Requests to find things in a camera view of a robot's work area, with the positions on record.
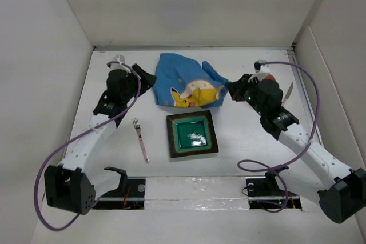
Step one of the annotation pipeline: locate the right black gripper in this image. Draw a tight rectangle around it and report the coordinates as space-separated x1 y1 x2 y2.
226 73 266 117

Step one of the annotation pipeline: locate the blue yellow cartoon placemat cloth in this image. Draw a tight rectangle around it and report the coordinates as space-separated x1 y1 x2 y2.
153 53 229 108

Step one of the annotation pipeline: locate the pink plastic cup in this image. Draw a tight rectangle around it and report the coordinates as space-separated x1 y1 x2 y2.
264 74 276 81

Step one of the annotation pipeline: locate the green square ceramic plate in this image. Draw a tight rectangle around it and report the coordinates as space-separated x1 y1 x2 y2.
166 110 219 158

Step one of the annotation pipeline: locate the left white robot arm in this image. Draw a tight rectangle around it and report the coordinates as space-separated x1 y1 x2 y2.
44 61 157 215

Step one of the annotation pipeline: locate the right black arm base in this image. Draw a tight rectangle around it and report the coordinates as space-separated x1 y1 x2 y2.
242 173 302 212

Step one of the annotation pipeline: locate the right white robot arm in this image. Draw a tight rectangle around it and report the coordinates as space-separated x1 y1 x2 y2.
226 74 365 223

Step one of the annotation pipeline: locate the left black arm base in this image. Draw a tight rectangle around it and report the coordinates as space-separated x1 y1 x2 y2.
93 167 146 210

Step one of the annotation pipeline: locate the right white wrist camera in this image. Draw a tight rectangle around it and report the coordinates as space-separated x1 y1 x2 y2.
253 60 270 81

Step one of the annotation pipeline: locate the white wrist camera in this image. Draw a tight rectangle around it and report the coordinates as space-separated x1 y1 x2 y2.
107 54 125 70
253 60 270 81

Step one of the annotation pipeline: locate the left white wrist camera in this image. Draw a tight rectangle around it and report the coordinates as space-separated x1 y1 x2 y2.
107 54 125 70

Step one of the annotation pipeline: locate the pink handled fork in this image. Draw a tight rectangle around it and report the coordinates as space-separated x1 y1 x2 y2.
132 118 149 163

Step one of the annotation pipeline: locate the pink handled knife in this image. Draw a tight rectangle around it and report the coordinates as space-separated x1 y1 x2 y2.
282 82 294 106

